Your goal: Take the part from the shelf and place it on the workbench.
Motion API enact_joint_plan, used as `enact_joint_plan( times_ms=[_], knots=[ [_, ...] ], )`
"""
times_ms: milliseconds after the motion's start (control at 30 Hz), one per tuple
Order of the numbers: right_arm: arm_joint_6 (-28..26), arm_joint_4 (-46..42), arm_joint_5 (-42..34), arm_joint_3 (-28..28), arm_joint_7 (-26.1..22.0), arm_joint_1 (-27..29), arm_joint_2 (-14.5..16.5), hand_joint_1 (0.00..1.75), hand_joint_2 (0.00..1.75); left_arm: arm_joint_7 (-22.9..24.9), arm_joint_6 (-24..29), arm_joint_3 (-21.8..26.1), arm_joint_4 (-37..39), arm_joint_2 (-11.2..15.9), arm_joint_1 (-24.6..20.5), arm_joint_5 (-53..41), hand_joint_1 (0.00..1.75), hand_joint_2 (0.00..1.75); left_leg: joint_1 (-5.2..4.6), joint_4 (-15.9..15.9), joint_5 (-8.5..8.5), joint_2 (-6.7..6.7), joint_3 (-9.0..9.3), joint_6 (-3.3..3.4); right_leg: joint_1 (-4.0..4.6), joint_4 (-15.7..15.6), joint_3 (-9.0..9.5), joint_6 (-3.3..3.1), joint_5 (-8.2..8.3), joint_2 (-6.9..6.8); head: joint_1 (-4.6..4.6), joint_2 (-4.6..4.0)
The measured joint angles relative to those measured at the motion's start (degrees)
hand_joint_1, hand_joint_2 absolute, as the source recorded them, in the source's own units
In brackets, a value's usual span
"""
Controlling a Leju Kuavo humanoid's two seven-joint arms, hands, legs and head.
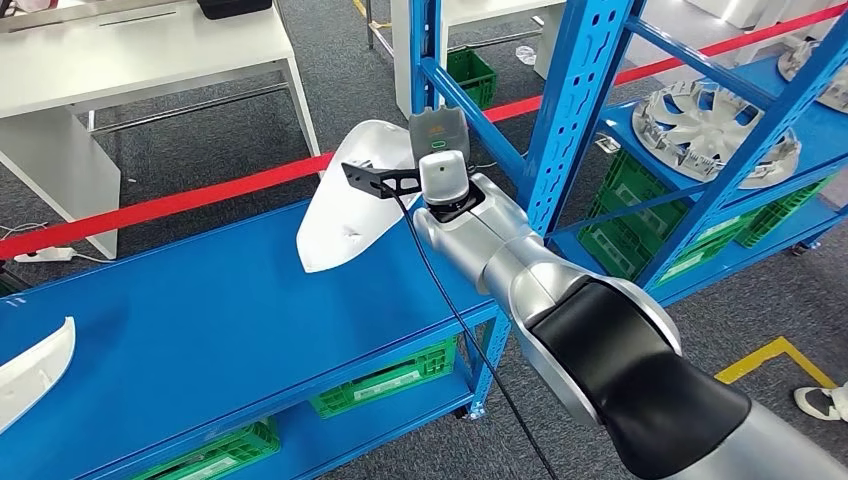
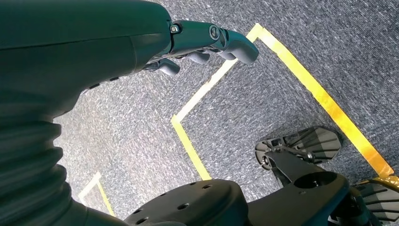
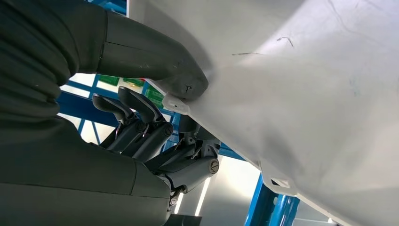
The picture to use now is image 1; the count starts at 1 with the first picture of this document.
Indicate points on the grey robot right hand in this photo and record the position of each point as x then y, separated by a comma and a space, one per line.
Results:
437, 132

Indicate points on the white plastic shell part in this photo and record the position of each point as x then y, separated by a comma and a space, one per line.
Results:
33, 378
344, 218

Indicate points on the silver black robot right arm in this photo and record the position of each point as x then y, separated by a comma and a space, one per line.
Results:
629, 371

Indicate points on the blue metal shelf rack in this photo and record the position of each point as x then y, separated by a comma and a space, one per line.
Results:
825, 142
199, 318

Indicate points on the crumpled clear plastic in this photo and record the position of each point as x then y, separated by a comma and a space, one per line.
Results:
526, 55

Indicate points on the white desk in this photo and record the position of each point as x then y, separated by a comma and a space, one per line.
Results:
497, 8
132, 66

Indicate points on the black case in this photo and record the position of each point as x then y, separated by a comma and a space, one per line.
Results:
232, 8

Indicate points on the silver wheel hubcap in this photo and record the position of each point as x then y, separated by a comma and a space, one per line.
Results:
702, 132
838, 93

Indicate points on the red barrier belt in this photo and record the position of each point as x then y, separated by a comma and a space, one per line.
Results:
166, 205

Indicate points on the white cabinet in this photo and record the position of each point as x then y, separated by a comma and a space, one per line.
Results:
729, 10

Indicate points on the yellow floor tape square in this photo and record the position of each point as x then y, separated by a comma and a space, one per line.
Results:
748, 362

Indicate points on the white power strip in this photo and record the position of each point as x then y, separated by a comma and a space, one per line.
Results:
43, 255

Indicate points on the person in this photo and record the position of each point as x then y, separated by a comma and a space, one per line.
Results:
818, 403

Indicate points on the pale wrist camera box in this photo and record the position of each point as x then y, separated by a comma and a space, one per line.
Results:
444, 179

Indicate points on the black camera bracket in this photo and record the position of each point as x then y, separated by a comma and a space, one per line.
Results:
371, 177

